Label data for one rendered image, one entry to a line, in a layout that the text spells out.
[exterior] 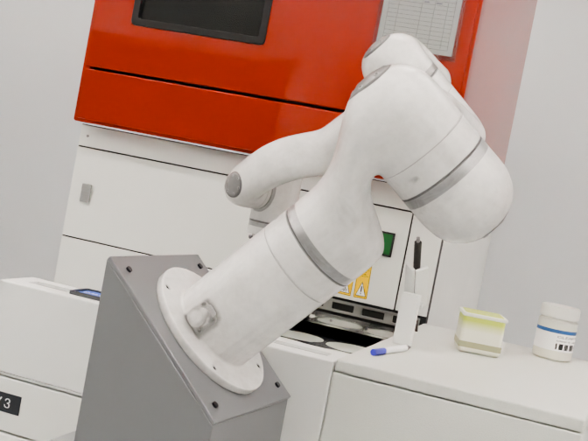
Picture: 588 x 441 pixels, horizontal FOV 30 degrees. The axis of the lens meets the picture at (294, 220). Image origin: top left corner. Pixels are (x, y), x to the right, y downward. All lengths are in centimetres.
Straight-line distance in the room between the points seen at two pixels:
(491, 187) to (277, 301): 29
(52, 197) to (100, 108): 184
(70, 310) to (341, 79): 76
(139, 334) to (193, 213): 99
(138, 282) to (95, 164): 106
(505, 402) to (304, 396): 28
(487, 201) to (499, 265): 235
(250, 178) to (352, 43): 38
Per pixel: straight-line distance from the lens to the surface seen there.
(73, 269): 242
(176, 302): 137
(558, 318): 201
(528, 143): 362
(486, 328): 187
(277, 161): 192
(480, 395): 152
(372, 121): 125
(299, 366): 157
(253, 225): 202
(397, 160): 126
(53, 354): 173
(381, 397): 154
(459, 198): 127
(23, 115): 425
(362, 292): 218
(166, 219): 232
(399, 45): 166
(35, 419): 176
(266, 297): 132
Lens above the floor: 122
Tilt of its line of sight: 3 degrees down
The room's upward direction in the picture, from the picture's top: 11 degrees clockwise
